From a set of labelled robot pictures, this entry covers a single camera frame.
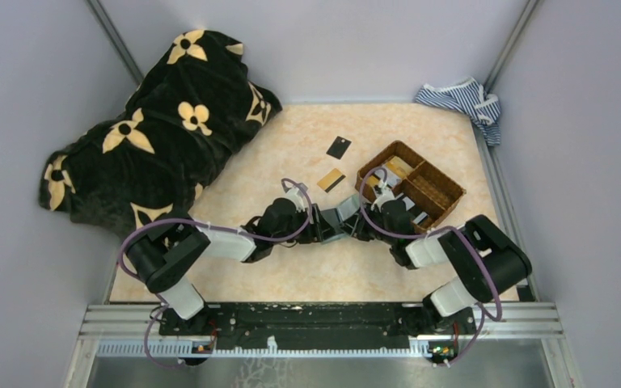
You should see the white card with black stripe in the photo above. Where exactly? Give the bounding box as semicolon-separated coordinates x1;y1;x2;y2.
400;196;416;211

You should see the black floral blanket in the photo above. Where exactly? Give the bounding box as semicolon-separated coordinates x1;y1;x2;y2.
37;29;282;238

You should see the gold card on table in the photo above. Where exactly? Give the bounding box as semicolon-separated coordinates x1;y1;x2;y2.
317;168;346;193

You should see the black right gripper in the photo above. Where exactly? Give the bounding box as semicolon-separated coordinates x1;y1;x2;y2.
337;201;396;246

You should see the black card on table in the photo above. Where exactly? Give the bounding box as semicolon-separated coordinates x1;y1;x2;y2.
326;136;352;160

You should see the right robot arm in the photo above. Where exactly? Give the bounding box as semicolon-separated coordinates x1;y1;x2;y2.
358;200;533;333

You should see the silver card in basket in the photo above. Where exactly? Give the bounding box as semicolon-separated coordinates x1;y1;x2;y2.
375;170;402;189

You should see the woven wicker divided basket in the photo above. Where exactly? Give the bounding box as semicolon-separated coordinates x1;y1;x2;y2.
355;141;466;233

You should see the green card holder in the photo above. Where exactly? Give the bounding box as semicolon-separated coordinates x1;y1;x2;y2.
319;194;361;244

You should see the blue striped cloth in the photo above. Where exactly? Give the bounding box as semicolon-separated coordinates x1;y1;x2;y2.
414;77;501;146

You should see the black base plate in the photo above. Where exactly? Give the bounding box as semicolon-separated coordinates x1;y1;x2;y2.
159;302;476;351

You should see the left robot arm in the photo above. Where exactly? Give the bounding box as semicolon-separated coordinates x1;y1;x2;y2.
122;198;318;335

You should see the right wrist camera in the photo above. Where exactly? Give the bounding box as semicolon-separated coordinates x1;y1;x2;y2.
370;181;395;211

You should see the purple cable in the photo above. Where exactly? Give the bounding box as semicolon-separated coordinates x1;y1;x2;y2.
358;166;505;323
117;177;316;282

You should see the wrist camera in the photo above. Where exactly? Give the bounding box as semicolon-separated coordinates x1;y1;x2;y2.
370;181;395;211
283;183;308;212

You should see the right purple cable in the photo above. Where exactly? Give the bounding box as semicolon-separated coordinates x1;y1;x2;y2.
358;166;505;323

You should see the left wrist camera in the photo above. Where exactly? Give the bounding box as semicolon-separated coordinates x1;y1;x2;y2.
283;183;308;212

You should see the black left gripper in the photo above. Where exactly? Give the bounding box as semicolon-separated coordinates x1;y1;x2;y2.
272;203;339;246

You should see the aluminium frame rail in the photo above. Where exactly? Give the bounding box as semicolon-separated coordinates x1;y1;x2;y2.
65;302;583;387

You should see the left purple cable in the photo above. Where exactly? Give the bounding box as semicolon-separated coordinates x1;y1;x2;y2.
117;177;316;282

